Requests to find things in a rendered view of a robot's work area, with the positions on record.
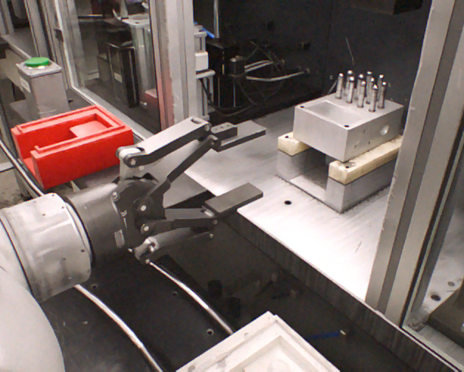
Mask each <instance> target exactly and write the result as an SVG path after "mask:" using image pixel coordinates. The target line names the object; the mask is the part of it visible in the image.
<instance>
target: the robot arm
mask: <svg viewBox="0 0 464 372"><path fill-rule="evenodd" d="M264 135H266V128H264V127H263V126H261V125H258V124H257V123H254V122H252V121H251V120H248V121H246V122H244V123H240V124H237V125H233V124H231V123H223V124H220V125H217V126H214V127H211V124H210V123H208V122H207V121H206V120H203V119H201V118H200V117H198V116H196V115H193V116H191V117H189V118H187V119H186V120H183V121H181V122H180V123H177V124H175V125H173V126H171V127H170V128H169V129H167V130H165V131H163V132H161V133H159V134H156V135H154V136H152V137H150V138H148V139H146V140H144V141H142V142H140V143H138V144H135V145H131V146H125V147H121V148H118V149H117V151H116V156H117V157H118V158H119V159H120V175H118V176H117V177H116V178H114V179H112V180H111V181H110V182H108V183H106V185H95V186H93V187H88V188H86V189H84V190H80V191H78V192H75V193H72V194H69V195H67V196H64V197H63V199H62V198H60V197H59V196H58V195H56V194H54V193H50V194H47V195H45V196H41V197H38V198H36V199H33V200H30V201H26V202H24V203H20V204H17V205H15V206H12V207H6V208H3V210H0V372H65V368H64V362H63V355H62V352H61V349H60V344H59V342H58V340H57V339H56V336H55V334H54V331H53V329H52V327H51V325H50V323H49V321H48V319H47V318H46V316H45V314H44V312H43V311H42V309H41V307H40V306H39V304H38V303H39V302H40V303H42V302H44V301H45V300H47V299H48V298H49V297H51V296H54V295H56V294H58V293H60V292H62V291H64V290H66V289H69V288H71V287H73V286H75V285H77V284H79V283H82V282H84V281H86V280H88V279H89V277H90V275H91V267H92V268H95V269H96V267H98V266H100V265H102V264H105V263H107V262H109V261H112V260H114V259H116V258H118V257H120V256H122V255H124V254H125V253H126V252H127V251H128V248H133V249H132V250H131V252H132V254H133V255H135V256H136V257H137V258H138V259H139V260H140V263H141V264H142V265H143V266H147V265H148V264H150V263H152V262H153V261H154V260H156V259H157V258H159V257H161V256H163V255H166V254H169V253H172V252H176V251H179V250H181V249H185V248H188V247H191V246H194V245H197V244H201V243H204V242H206V241H210V240H212V239H213V238H214V237H215V232H214V228H215V226H216V225H217V224H218V223H219V221H221V220H223V218H226V217H227V216H230V215H233V214H235V213H236V212H237V211H238V209H239V208H242V207H244V206H246V205H248V204H251V203H252V202H255V201H256V200H258V199H260V198H262V197H263V191H261V190H259V189H258V188H256V187H255V186H254V185H252V184H250V182H247V183H246V184H244V185H241V186H240V187H237V188H235V189H233V190H229V191H227V192H225V193H222V194H221V195H219V196H216V197H213V198H211V199H208V200H206V201H205V207H206V208H207V209H206V208H205V207H203V206H202V207H203V208H201V209H198V208H195V209H164V207H163V200H164V193H166V192H167V191H168V190H169V189H170V187H171V182H172V181H174V180H175V179H176V178H178V177H179V176H180V175H182V174H183V172H185V171H186V170H187V169H188V168H190V167H191V166H192V164H193V163H194V162H197V161H198V160H199V159H200V158H201V157H202V156H203V155H205V153H207V152H208V151H209V150H210V149H212V150H214V151H216V152H218V153H219V152H222V151H225V150H227V149H229V148H232V147H234V146H236V145H239V144H241V143H244V142H247V141H250V140H253V139H256V138H258V137H261V136H264ZM168 154H169V155H168ZM164 156H166V157H165V158H164V159H163V160H162V161H161V162H159V163H157V164H156V166H154V167H150V168H148V169H147V170H145V171H144V172H143V173H141V174H140V175H139V176H134V173H135V172H136V171H142V170H144V166H145V165H148V164H150V163H152V162H155V161H156V160H159V159H161V158H162V157H164ZM151 180H155V181H156V182H157V185H155V184H154V182H152V181H151ZM172 228H180V229H177V230H172ZM159 231H169V232H164V233H162V234H158V235H154V236H151V237H149V236H150V234H151V233H152V232H159Z"/></svg>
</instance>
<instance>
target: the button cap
mask: <svg viewBox="0 0 464 372"><path fill-rule="evenodd" d="M25 64H26V66H27V67H42V66H44V65H47V64H49V59H48V58H45V57H35V58H29V59H27V60H26V62H25Z"/></svg>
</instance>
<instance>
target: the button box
mask: <svg viewBox="0 0 464 372"><path fill-rule="evenodd" d="M16 67H17V68H18V73H19V77H20V81H21V85H22V88H23V91H24V96H25V99H26V102H27V107H28V109H29V113H30V118H31V120H30V121H31V122H34V121H37V120H42V119H46V118H49V117H51V116H54V115H58V114H63V113H66V112H70V109H69V104H70V103H71V102H73V100H72V99H69V98H67V96H66V88H65V85H64V81H63V75H62V68H61V67H60V66H59V65H57V64H56V63H54V62H53V61H51V60H49V64H47V65H44V66H42V67H27V66H26V64H25V63H17V64H16Z"/></svg>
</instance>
